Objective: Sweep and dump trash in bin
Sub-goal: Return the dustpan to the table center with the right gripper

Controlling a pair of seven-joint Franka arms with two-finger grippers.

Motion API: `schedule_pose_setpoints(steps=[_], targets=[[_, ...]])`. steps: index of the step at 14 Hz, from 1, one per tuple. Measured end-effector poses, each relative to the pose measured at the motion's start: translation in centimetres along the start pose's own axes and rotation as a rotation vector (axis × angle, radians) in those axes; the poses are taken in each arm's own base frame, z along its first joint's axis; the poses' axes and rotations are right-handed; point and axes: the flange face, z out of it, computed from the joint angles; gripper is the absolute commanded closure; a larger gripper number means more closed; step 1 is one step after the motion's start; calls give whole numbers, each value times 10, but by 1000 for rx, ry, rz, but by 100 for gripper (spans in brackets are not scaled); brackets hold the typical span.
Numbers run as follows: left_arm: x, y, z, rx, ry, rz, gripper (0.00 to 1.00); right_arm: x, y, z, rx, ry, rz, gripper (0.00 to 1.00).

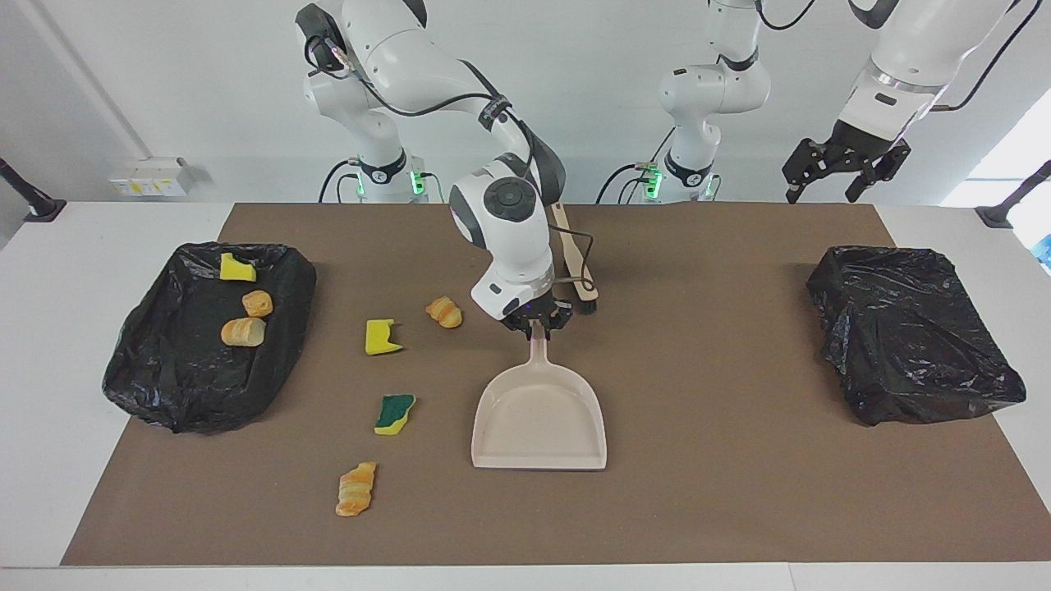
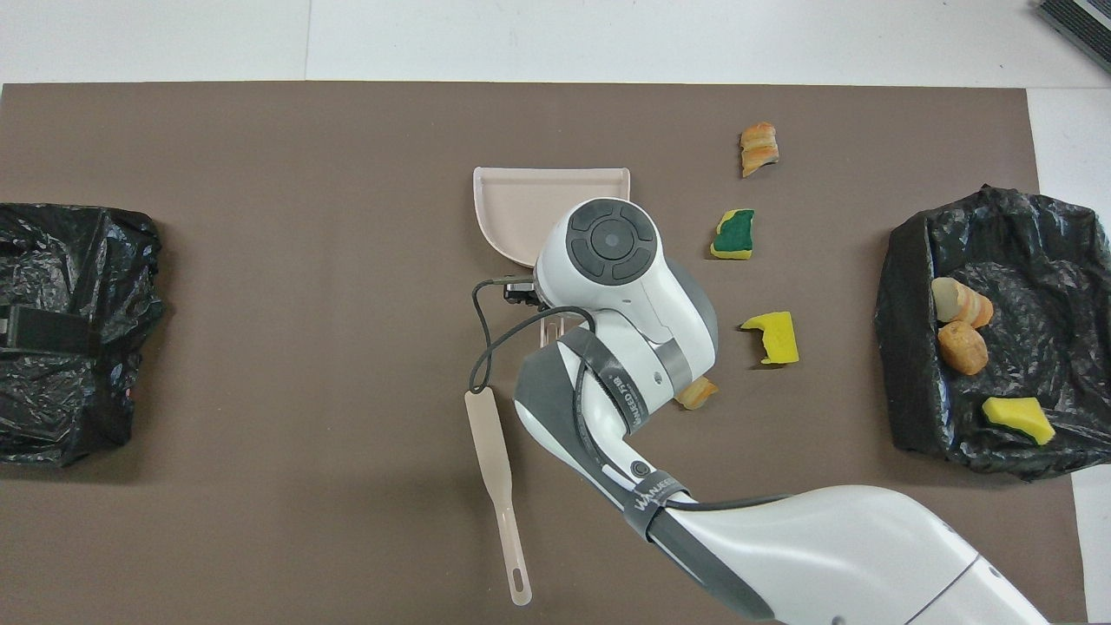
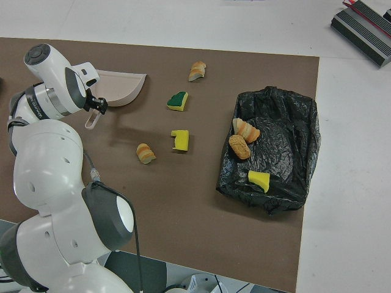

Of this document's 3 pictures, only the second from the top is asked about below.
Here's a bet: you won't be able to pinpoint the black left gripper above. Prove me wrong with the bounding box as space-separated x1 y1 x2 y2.
0 304 98 357

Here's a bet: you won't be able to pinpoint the beige plastic dustpan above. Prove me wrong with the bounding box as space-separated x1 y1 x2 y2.
473 167 632 344

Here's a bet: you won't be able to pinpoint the beige hand brush black bristles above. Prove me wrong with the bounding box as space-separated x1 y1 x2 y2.
464 387 533 607

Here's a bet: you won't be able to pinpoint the pale crusty bread chunk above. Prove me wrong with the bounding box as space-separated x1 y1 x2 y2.
931 276 995 329

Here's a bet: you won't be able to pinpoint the brown bread nugget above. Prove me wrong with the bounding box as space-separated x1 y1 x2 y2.
937 321 989 376

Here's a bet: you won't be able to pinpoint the small yellow green sponge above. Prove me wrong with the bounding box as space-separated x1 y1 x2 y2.
982 397 1057 446

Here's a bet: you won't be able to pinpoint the black bag lined bin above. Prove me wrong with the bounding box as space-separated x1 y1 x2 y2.
874 184 1111 481
0 202 166 470

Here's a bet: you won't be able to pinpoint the orange striped croissant piece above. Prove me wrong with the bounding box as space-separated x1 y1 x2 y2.
740 122 780 179
675 378 720 411

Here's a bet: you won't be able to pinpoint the green topped yellow sponge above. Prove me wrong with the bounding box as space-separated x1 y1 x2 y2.
710 208 755 260

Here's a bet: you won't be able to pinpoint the brown table mat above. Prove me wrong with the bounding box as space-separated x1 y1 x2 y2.
0 82 1088 625

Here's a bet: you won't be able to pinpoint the notched yellow sponge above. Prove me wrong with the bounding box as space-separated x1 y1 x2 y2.
740 311 800 365

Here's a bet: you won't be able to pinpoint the dark ribbed vent panel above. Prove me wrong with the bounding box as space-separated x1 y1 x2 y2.
1035 0 1111 75

